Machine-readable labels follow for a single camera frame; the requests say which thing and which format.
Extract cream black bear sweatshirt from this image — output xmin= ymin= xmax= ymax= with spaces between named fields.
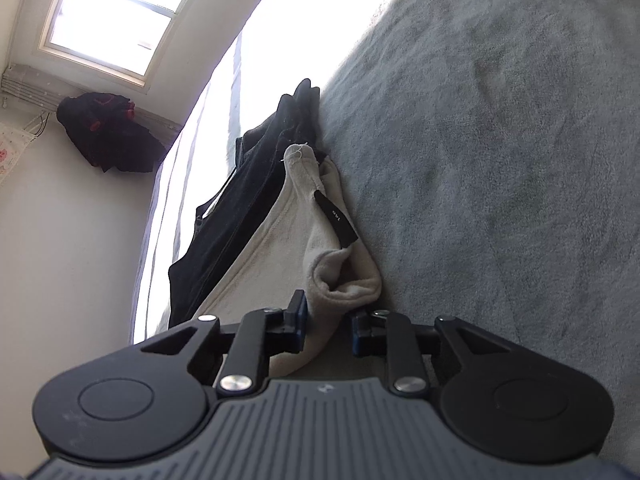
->
xmin=167 ymin=79 xmax=382 ymax=376

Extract grey bed sheet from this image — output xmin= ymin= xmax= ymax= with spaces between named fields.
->
xmin=132 ymin=0 xmax=639 ymax=468

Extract dark clothes hanging on wall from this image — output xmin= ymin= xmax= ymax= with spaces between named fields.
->
xmin=56 ymin=92 xmax=167 ymax=174

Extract window with pale frame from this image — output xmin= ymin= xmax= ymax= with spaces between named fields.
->
xmin=32 ymin=0 xmax=189 ymax=91

